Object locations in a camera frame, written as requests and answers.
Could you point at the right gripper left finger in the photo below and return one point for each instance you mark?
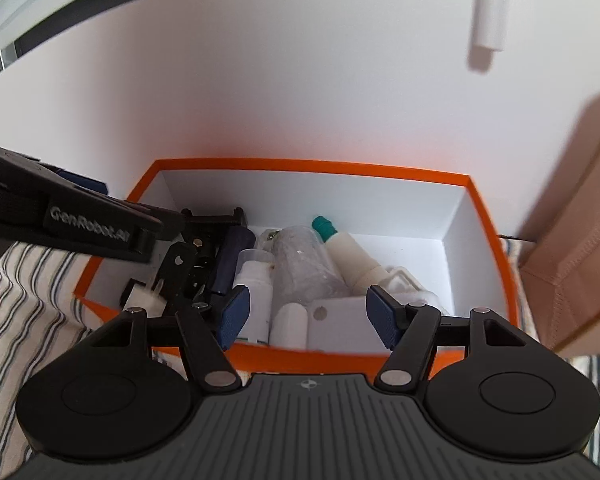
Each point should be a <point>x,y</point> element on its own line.
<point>135,383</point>

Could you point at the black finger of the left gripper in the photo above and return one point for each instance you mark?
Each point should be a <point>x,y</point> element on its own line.
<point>172,222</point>

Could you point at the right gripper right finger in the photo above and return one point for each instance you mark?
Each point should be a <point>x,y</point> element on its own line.
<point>483,383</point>

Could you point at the small white object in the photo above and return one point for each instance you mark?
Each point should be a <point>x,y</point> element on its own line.
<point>137,295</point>

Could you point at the white earbuds case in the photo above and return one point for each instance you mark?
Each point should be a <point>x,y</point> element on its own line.
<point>289,329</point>

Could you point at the black clip holder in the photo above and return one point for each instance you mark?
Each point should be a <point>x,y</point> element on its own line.
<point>186,272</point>

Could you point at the dark navy tube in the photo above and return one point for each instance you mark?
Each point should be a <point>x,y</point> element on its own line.
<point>238,239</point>

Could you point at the white spray bottle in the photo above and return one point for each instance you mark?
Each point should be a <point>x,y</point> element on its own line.
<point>255,270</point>

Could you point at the striped blanket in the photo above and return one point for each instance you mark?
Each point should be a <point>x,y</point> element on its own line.
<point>40,319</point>

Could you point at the orange storage box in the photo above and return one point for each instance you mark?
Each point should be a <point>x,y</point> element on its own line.
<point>429,229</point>

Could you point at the clear plastic bottle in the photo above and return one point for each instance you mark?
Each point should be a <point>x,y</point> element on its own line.
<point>304,272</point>

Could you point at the brown paper bag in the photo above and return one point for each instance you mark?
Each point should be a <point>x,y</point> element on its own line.
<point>561,275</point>

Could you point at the white flat box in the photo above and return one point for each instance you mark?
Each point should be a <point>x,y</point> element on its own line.
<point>341,325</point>

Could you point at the white bottle teal cap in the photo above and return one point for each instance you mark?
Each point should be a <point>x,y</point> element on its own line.
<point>357,268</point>

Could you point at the white wall pipe cover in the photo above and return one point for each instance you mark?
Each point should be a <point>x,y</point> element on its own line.
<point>488,33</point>

